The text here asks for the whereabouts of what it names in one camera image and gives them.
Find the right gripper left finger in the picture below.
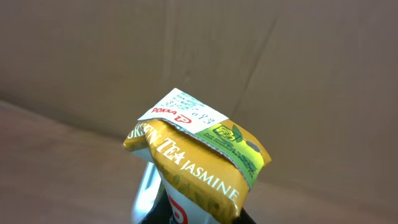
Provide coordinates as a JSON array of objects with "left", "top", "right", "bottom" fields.
[{"left": 139, "top": 184, "right": 174, "bottom": 224}]

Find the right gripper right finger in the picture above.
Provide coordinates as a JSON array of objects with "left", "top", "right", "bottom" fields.
[{"left": 232, "top": 208, "right": 256, "bottom": 224}]

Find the white barcode scanner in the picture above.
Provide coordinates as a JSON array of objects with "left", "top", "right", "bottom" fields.
[{"left": 131, "top": 162, "right": 161, "bottom": 224}]

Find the yellow green sachet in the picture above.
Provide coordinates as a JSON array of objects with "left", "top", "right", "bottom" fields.
[{"left": 124, "top": 88, "right": 271, "bottom": 223}]

